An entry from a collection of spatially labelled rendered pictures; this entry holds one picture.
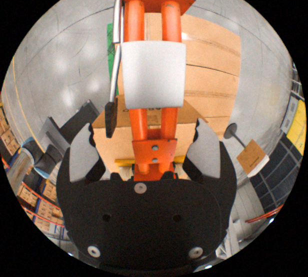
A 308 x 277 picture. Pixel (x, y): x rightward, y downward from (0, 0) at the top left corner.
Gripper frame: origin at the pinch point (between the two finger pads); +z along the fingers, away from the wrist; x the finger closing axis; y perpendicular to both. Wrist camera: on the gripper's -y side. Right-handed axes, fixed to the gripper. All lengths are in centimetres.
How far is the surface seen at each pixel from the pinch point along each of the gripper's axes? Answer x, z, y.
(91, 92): -71, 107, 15
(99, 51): -53, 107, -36
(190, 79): 30, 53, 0
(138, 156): -1.1, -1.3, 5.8
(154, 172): 1.4, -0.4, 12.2
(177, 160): 11.3, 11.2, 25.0
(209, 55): 44, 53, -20
